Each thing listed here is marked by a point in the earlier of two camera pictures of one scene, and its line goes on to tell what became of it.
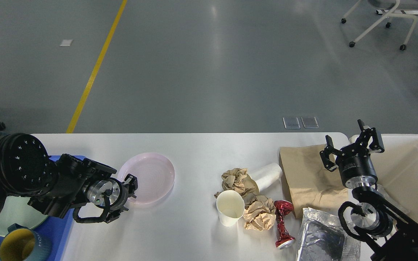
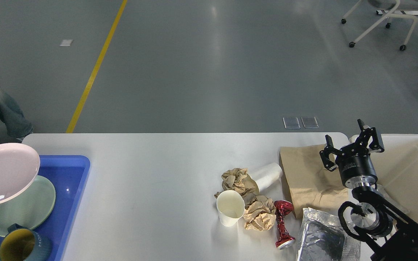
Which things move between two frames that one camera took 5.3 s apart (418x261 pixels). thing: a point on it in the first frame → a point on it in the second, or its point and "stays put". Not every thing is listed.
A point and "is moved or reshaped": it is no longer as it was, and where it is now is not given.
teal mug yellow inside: (20, 244) stays put
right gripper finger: (325, 154) stays put
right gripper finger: (375, 146) stays put
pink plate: (155, 174) is moved or reshaped
